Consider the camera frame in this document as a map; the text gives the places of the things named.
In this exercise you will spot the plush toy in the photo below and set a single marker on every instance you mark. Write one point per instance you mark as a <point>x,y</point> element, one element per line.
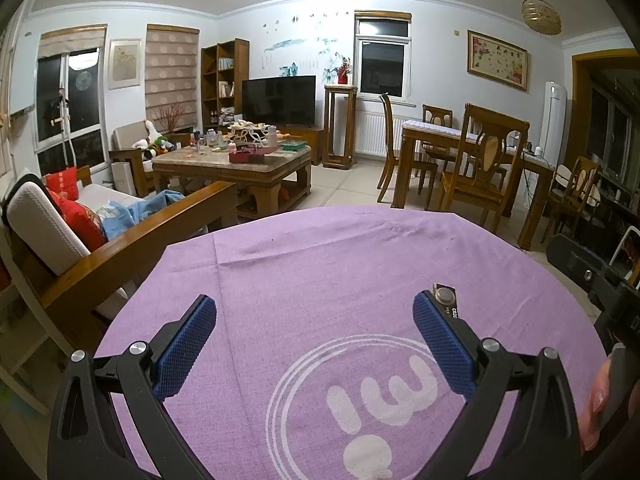
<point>155,142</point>

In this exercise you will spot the wooden television cabinet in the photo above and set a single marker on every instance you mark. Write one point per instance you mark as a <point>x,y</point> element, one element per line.
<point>305,142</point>

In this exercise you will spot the white cardboard box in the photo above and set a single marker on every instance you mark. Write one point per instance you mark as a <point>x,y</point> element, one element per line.
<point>122,177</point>

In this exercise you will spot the green tray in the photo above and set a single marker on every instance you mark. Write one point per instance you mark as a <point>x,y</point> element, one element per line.
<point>294,146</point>

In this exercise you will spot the red vase with branches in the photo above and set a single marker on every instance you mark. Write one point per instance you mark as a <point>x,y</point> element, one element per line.
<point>342,72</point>

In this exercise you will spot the blue cloth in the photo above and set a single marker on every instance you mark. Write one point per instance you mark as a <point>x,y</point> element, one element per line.
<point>130,210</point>

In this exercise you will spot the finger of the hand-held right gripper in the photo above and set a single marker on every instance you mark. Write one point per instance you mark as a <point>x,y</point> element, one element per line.
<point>580,270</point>

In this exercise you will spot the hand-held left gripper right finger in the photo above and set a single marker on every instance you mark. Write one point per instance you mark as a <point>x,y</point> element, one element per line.
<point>445,345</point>

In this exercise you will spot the wooden door frame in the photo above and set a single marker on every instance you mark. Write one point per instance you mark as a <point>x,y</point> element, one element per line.
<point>580,110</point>

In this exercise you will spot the white plastic chair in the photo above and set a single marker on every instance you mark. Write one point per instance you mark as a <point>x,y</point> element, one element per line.
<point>627,250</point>

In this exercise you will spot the wooden dining table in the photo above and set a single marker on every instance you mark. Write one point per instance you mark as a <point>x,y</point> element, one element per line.
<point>430,132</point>

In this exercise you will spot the framed embroidery picture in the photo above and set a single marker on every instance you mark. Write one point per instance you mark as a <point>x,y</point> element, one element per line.
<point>497,60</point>

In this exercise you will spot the striped roller blind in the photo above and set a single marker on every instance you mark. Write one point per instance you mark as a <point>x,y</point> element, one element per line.
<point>172,75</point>

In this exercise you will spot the wooden coffee table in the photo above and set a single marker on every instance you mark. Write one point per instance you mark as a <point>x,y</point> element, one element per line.
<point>225,167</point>

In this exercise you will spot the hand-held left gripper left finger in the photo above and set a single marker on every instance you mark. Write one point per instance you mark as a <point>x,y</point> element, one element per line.
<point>185,350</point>

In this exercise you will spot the wooden dining chair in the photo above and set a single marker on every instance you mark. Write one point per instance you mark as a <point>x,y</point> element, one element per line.
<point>480,180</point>
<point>387,125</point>
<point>575,185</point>
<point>437,116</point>

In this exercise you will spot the wooden bookshelf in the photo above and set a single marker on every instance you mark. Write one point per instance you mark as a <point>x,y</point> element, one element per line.
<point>225,80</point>

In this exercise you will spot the white radiator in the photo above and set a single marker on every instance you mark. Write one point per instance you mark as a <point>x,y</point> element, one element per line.
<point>372,135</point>

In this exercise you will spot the gold chandelier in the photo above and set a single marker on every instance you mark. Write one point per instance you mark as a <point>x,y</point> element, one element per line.
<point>541,12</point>

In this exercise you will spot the purple tablecloth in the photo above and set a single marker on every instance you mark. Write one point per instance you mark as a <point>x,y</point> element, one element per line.
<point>310,280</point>

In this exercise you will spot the framed sunflower picture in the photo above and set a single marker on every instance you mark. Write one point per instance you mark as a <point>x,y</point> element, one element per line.
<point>125,64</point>

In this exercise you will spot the white decorative fruit stand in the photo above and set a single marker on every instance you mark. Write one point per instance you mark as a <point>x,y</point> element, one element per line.
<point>247,132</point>

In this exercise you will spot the red cushion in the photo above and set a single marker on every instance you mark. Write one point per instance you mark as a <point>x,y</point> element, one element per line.
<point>62,182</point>
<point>82,222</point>

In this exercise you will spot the white standing air conditioner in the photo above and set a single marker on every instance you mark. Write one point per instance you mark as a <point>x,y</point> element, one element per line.
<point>552,120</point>

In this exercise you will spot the red box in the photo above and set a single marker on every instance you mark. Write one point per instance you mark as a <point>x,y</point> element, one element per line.
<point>250,156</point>

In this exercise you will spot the wooden plant stand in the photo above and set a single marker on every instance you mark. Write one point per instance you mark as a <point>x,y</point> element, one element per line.
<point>340,92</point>

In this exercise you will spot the black television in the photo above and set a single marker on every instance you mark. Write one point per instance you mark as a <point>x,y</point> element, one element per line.
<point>279,102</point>

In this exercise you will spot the wooden sofa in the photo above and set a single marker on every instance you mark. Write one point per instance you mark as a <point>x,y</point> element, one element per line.
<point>190,205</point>

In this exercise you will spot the white sofa cushion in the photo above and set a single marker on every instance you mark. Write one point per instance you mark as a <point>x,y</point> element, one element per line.
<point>45,225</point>

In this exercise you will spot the white framed window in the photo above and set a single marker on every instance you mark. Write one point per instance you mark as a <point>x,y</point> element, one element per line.
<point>380,65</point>

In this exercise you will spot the person's right hand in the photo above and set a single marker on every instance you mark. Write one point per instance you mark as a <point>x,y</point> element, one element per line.
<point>607,390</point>

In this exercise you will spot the black battery card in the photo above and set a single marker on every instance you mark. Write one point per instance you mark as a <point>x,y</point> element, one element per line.
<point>445,296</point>

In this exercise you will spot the wooden armchair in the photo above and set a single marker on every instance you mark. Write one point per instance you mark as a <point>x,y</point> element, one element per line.
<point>125,155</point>

